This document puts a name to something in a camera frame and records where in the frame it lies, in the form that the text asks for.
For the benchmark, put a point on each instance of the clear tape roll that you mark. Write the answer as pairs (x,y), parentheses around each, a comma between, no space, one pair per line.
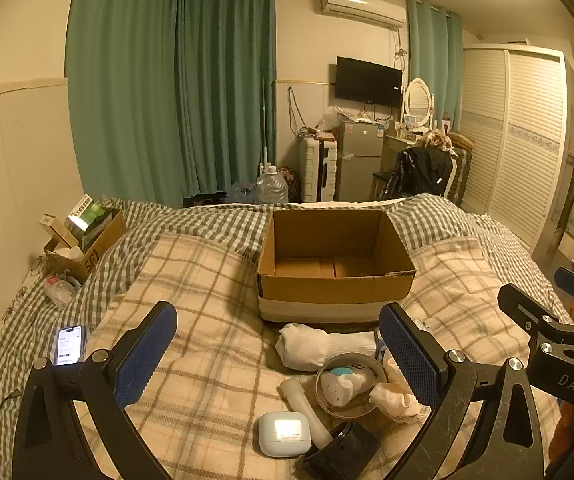
(352,358)

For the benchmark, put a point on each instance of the wide green curtain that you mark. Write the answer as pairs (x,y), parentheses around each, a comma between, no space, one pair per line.
(167,85)

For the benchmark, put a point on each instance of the green product box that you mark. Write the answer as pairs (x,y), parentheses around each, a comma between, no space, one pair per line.
(89,220)

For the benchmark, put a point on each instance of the beige product box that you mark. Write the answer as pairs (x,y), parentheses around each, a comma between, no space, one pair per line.
(57,232)

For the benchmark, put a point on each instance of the floral cloth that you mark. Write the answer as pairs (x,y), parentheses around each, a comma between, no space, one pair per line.
(437,141)

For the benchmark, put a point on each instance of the pack of water bottles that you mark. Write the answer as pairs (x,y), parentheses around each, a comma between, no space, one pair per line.
(243,192)

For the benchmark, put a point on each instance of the large water jug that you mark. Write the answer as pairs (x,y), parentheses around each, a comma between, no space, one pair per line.
(272,187)

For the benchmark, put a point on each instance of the black wall television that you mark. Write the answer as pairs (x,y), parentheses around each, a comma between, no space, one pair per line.
(367,82)

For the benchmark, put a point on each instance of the checked suitcase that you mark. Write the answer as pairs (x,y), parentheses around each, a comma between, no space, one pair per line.
(462,175)

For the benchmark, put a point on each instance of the clear plastic bottle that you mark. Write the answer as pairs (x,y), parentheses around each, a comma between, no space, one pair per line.
(61,290)

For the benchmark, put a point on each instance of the small white plush toy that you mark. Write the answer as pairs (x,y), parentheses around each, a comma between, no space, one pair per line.
(339,387)

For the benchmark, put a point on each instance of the beige cloth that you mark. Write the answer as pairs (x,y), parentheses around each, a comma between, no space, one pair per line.
(392,400)

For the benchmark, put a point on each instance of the grey small fridge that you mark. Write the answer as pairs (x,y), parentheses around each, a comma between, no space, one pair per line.
(359,160)

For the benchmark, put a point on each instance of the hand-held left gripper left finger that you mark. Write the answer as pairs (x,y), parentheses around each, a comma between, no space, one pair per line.
(147,355)

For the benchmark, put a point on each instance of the white mop pole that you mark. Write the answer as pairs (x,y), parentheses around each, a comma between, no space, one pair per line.
(263,125)

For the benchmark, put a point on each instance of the small cardboard box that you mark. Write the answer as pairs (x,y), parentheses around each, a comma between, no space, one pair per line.
(102,247)

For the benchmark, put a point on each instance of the green checked blanket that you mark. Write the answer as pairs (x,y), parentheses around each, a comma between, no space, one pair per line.
(192,225)

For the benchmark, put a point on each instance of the person's right hand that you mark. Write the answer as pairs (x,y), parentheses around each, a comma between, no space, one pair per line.
(562,435)

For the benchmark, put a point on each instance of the smartphone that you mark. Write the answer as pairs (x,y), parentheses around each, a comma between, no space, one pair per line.
(68,345)

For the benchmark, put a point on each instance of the white earbuds case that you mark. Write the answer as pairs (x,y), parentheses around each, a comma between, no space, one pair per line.
(283,435)

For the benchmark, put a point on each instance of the white slatted wardrobe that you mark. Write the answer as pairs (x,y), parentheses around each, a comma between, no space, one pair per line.
(517,145)

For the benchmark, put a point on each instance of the beige plaid blanket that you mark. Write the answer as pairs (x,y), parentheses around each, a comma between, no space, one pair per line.
(207,320)

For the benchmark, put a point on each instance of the black jacket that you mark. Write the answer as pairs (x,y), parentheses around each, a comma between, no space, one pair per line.
(422,170)

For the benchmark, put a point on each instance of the white plastic tube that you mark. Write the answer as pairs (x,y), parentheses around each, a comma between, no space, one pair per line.
(299,395)

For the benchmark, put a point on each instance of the white suitcase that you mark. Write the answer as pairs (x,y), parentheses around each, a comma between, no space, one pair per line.
(317,170)

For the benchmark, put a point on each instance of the dressing table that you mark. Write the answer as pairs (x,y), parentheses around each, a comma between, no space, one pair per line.
(394,147)

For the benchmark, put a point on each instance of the white air conditioner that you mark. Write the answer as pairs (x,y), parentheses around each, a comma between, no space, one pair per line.
(357,5)

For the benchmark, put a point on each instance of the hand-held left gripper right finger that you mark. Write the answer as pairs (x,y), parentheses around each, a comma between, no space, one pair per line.
(409,355)

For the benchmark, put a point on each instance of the narrow green curtain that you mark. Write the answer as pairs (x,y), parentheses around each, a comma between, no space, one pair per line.
(434,60)

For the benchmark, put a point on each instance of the oval white mirror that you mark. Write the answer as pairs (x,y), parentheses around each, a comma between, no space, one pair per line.
(418,100)

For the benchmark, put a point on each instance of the white socks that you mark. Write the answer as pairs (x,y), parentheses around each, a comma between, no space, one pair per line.
(317,347)

